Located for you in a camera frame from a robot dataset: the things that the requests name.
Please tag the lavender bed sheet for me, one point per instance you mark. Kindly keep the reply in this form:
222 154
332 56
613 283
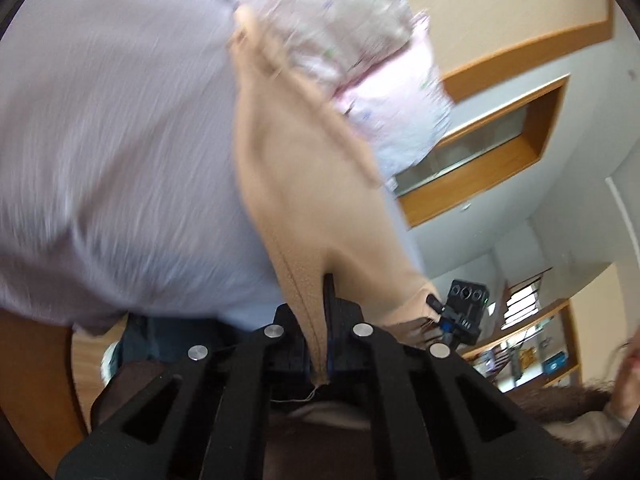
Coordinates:
118 185

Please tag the wooden stair railing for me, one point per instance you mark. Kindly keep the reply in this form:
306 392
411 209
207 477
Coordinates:
522 301

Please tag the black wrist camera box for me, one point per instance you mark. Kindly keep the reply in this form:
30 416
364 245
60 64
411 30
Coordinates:
469 299

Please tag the tan fleece garment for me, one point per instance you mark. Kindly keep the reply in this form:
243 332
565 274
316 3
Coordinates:
314 194

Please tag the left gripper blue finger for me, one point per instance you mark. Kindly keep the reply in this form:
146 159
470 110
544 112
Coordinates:
344 352

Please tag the wooden wall shelf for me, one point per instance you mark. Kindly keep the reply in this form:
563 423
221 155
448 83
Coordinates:
538 352

